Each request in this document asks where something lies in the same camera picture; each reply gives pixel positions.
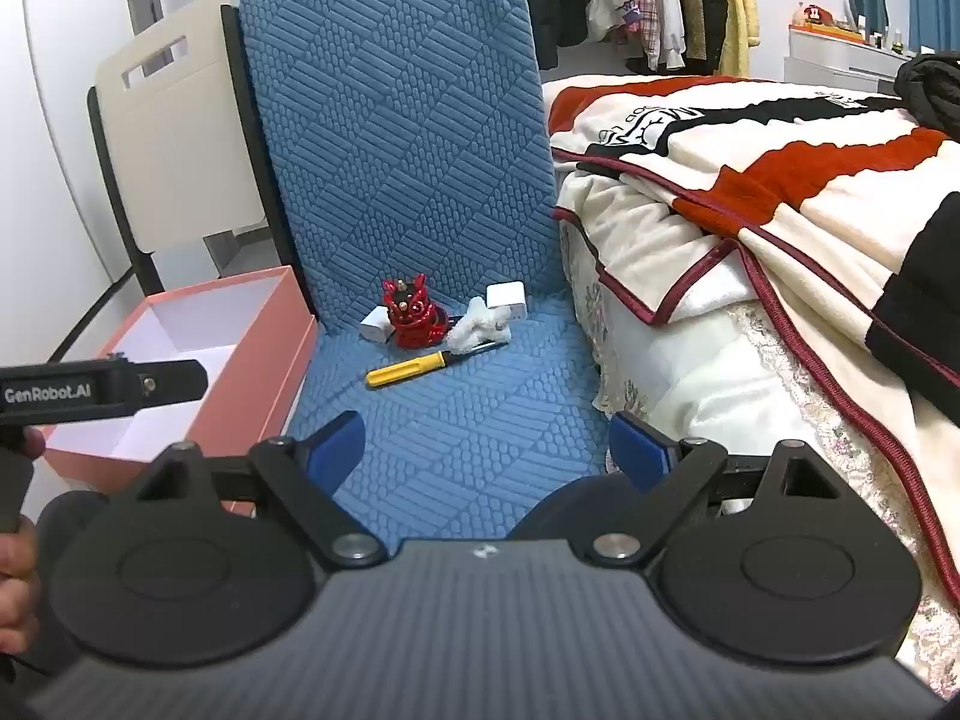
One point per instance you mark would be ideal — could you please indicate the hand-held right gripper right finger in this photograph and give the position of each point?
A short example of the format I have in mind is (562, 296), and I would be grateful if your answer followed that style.
(636, 450)

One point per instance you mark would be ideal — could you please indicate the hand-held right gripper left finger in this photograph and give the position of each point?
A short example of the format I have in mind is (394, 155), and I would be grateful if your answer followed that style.
(339, 444)

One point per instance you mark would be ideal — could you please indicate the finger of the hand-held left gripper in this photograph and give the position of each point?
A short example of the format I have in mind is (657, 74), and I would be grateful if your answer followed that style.
(176, 381)

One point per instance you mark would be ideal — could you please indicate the pink cardboard box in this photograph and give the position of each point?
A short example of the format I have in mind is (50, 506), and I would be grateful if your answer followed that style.
(262, 390)

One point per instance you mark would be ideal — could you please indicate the white charger plug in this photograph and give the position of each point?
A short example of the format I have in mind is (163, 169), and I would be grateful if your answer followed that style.
(506, 300)
(375, 328)

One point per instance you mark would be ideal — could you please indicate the person's left hand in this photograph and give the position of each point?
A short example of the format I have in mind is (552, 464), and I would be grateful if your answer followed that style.
(16, 577)

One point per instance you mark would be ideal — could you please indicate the red toy figure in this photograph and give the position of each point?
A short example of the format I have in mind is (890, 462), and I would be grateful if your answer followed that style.
(411, 311)

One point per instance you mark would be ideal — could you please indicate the white crumpled tissue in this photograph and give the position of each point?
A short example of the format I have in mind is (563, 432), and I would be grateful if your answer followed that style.
(476, 326)

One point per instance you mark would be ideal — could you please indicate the cream folding chair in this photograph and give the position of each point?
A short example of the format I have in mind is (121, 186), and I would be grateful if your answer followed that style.
(172, 165)

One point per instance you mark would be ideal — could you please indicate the red white black blanket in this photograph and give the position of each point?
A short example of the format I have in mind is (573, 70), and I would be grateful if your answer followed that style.
(787, 225)

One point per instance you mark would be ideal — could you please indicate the blue textured chair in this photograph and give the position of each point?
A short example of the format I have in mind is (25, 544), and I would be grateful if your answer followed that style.
(390, 127)

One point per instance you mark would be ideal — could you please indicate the white dresser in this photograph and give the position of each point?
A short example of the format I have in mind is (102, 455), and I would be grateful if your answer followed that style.
(840, 52)

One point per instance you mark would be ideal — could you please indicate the yellow hanging robe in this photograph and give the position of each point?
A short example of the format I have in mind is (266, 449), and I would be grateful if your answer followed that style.
(739, 7)

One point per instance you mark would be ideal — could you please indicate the black garment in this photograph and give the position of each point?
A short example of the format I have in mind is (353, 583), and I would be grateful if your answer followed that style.
(934, 90)

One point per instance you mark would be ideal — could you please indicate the red toy on dresser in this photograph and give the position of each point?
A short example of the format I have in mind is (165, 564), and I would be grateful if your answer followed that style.
(816, 15)

